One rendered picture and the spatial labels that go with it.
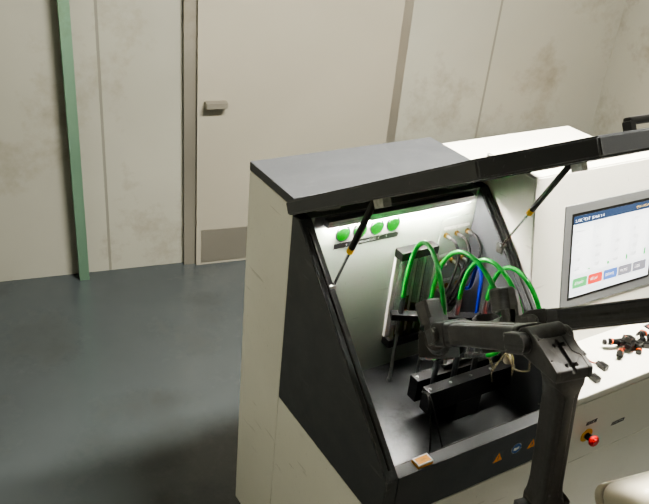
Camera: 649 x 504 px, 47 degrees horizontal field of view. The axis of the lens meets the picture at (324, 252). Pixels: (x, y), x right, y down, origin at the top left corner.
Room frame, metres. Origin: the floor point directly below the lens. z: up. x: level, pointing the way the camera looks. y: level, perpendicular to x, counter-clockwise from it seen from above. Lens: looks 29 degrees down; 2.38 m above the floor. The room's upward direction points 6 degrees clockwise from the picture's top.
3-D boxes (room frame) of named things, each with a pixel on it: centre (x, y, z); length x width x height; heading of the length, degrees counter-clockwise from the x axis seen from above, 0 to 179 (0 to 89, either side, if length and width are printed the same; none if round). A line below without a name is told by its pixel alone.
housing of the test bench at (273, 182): (2.38, -0.41, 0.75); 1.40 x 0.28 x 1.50; 123
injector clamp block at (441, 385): (1.87, -0.47, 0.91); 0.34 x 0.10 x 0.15; 123
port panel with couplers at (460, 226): (2.16, -0.43, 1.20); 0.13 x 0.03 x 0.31; 123
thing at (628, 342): (2.09, -1.06, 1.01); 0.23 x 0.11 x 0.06; 123
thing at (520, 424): (1.61, -0.50, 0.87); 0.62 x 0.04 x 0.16; 123
